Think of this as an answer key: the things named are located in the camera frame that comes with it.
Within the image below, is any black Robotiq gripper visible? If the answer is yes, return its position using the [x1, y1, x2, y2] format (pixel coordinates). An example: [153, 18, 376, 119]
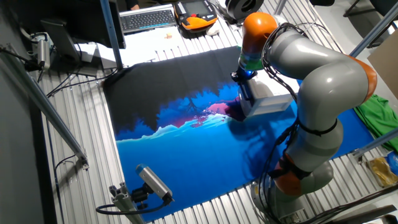
[230, 67, 259, 105]

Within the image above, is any white plastic drawer cabinet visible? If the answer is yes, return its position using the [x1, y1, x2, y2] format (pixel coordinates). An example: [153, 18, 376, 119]
[238, 73, 301, 119]

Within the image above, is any printed landscape cloth mat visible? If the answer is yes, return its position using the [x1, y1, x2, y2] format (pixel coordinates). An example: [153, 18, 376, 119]
[102, 45, 376, 223]

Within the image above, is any black round spool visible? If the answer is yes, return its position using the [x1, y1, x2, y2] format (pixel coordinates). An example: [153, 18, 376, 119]
[224, 0, 266, 22]

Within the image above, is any orange black teach pendant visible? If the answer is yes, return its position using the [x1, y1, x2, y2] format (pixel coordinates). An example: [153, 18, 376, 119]
[173, 0, 219, 32]

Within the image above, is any white paper sheet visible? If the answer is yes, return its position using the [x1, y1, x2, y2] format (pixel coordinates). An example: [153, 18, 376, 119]
[119, 26, 200, 67]

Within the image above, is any black computer keyboard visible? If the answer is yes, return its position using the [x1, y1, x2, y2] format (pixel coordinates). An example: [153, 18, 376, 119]
[119, 4, 177, 35]

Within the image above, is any green cloth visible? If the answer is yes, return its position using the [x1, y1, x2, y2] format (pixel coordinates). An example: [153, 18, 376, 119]
[353, 94, 398, 152]

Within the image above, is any brown cardboard sheet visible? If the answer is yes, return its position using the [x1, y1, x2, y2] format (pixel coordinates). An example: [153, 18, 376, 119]
[367, 38, 398, 101]

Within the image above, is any blue grey upright pole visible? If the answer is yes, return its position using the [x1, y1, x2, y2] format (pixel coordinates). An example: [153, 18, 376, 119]
[99, 0, 125, 71]

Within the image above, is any black office chair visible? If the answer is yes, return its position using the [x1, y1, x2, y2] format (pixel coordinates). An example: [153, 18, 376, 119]
[341, 0, 398, 19]

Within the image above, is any yellow plastic bag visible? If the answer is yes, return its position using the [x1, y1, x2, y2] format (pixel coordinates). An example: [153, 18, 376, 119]
[366, 156, 398, 188]

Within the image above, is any blue plastic bag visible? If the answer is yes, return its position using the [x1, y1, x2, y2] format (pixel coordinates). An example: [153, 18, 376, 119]
[386, 151, 398, 175]

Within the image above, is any dark metal beam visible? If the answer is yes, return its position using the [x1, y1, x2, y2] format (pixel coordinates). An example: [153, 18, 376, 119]
[325, 203, 398, 224]

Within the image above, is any black computer monitor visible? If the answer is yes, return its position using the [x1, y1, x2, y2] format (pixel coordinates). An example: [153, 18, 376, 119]
[12, 0, 127, 78]

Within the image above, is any green camera mount plate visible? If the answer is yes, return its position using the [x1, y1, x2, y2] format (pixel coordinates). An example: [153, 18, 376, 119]
[238, 53, 266, 72]

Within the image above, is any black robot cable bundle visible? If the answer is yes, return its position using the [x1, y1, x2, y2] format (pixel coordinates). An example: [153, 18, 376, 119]
[257, 22, 312, 224]

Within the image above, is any silver metal post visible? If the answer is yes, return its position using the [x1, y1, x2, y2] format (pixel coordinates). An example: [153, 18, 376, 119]
[272, 0, 289, 15]

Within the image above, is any silver camera with blue end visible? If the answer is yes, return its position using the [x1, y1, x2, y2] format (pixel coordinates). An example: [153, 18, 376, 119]
[134, 163, 175, 202]

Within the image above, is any short grey frame bar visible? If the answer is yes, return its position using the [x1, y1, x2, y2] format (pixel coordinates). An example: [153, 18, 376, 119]
[352, 128, 398, 158]

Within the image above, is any grey diagonal frame bar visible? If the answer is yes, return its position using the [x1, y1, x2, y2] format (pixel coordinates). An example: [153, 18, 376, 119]
[349, 1, 398, 58]

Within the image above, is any short aluminium profile mount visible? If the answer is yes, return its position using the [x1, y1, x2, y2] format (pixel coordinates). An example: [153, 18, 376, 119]
[108, 182, 146, 224]

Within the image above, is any thin black cable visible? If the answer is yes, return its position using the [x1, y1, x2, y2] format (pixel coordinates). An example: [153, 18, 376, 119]
[53, 153, 78, 224]
[45, 67, 119, 98]

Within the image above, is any black camera cable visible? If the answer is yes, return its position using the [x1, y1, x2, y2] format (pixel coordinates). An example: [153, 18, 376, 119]
[95, 195, 171, 217]

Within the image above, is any long aluminium frame bar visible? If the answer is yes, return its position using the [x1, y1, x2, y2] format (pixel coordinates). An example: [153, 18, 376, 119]
[0, 44, 90, 170]

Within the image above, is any silver camera on clamp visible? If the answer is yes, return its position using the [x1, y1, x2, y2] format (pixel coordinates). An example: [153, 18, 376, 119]
[30, 32, 53, 71]

